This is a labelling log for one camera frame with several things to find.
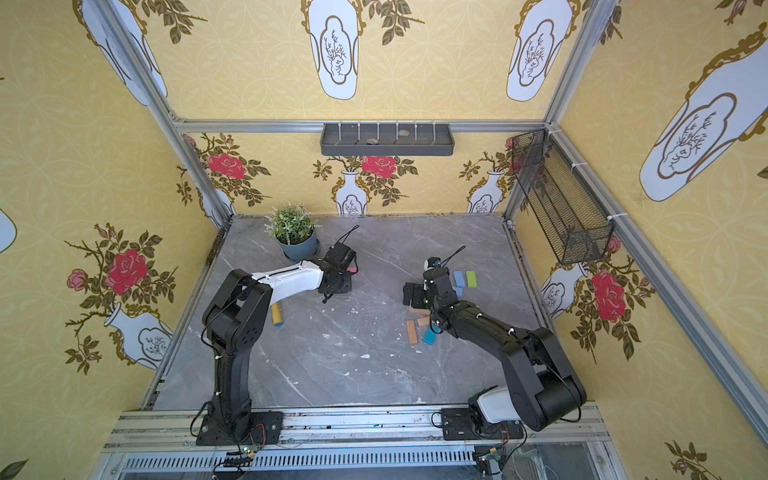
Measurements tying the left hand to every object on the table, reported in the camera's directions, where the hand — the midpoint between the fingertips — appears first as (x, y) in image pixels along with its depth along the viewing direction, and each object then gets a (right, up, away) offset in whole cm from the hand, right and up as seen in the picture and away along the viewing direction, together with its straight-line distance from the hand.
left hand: (346, 285), depth 101 cm
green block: (+42, +2, -1) cm, 42 cm away
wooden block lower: (+21, -13, -11) cm, 27 cm away
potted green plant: (-16, +18, -4) cm, 24 cm away
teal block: (+26, -14, -12) cm, 32 cm away
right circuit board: (+39, -39, -28) cm, 62 cm away
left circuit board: (-21, -38, -29) cm, 52 cm away
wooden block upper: (+23, -6, -13) cm, 27 cm away
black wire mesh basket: (+66, +21, -18) cm, 71 cm away
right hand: (+23, 0, -9) cm, 25 cm away
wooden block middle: (+25, -10, -10) cm, 29 cm away
